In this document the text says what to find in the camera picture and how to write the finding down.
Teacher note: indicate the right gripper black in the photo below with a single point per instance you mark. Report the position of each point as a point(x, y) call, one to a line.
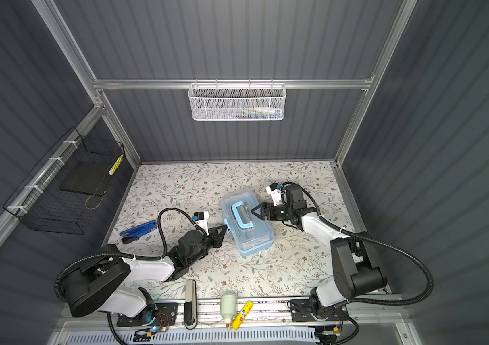
point(265, 208)

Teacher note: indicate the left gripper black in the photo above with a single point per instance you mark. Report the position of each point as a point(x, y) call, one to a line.
point(217, 238)

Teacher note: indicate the light blue plastic tool box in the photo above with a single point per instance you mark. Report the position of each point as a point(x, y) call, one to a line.
point(252, 235)

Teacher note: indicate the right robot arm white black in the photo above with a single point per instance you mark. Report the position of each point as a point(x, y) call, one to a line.
point(356, 264)

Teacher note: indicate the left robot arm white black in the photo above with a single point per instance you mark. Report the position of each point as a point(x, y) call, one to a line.
point(100, 281)

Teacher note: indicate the white plastic bottle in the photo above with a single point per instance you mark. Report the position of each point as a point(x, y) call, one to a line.
point(228, 307)

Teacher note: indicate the black silver flat device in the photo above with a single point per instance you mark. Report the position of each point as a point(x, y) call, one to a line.
point(190, 305)

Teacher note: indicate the yellow glue tube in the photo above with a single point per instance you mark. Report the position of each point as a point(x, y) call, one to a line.
point(241, 316)

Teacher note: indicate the yellow tube in black basket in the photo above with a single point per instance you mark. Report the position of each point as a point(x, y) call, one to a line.
point(116, 165)

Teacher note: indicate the black pad in basket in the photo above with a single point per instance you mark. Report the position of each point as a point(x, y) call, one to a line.
point(88, 178)

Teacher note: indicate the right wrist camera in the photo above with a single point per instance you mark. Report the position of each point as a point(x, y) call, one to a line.
point(274, 190)

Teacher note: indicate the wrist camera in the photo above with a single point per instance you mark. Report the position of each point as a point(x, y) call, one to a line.
point(201, 220)
point(274, 190)

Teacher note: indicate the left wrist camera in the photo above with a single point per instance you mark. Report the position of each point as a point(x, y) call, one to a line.
point(201, 220)

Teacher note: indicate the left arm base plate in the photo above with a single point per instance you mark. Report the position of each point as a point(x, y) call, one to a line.
point(164, 314)

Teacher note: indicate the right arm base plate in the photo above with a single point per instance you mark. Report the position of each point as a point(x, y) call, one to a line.
point(305, 310)

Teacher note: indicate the white wire mesh basket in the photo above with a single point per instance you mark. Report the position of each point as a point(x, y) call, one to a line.
point(237, 105)

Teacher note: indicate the white perforated cable tray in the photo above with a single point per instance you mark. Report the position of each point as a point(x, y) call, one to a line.
point(251, 335)

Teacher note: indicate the black wire mesh basket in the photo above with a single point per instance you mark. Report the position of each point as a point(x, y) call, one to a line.
point(64, 195)

